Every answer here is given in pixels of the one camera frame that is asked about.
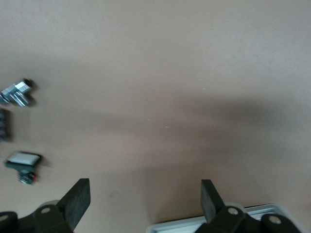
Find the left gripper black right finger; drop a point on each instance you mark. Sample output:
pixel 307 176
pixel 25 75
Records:
pixel 212 206

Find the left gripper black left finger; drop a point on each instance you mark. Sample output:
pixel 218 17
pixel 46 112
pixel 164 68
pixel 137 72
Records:
pixel 75 206

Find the white drawer cabinet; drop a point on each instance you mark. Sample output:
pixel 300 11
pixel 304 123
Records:
pixel 177 225

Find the black white-capped push button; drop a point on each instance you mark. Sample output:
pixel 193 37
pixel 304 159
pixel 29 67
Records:
pixel 23 159

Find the dark brown terminal block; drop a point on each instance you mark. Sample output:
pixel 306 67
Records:
pixel 4 125

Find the silver metal fitting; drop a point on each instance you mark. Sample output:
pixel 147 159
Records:
pixel 15 93

